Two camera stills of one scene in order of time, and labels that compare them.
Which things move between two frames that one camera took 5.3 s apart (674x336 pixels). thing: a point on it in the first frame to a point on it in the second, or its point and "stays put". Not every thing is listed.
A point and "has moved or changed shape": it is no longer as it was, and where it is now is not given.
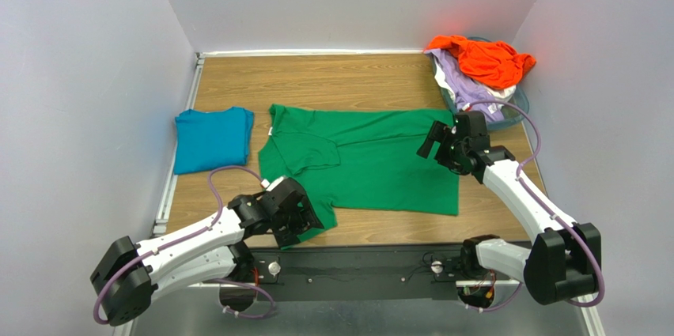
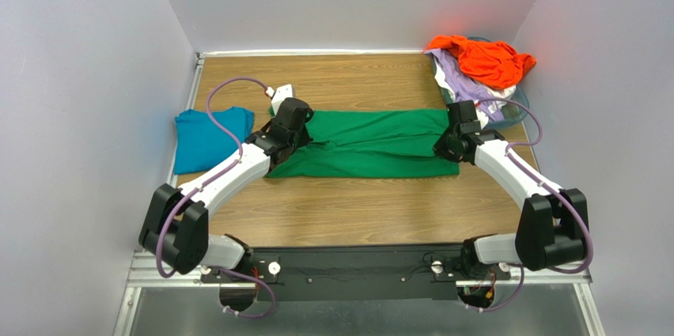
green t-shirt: (365, 161) has moved or changed shape
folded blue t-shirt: (210, 140) stays put
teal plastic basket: (518, 99) stays put
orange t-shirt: (490, 63) stays put
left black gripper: (304, 218) to (297, 135)
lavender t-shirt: (466, 91) stays put
